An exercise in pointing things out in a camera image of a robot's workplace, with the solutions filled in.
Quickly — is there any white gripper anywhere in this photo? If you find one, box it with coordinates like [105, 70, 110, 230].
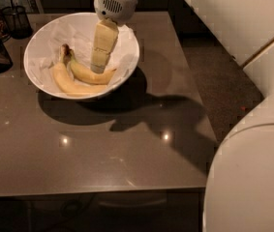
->
[91, 0, 138, 73]

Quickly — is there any yellow banana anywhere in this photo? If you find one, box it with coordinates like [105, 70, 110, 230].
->
[70, 49, 115, 85]
[52, 44, 106, 97]

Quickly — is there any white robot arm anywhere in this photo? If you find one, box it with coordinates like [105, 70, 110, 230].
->
[184, 0, 274, 232]

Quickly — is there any white bowl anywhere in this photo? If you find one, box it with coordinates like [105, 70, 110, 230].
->
[23, 12, 140, 101]

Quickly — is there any white paper liner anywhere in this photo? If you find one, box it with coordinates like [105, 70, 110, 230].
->
[28, 18, 137, 94]

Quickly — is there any black mesh pen cup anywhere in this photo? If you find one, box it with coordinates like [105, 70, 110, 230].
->
[2, 0, 33, 40]

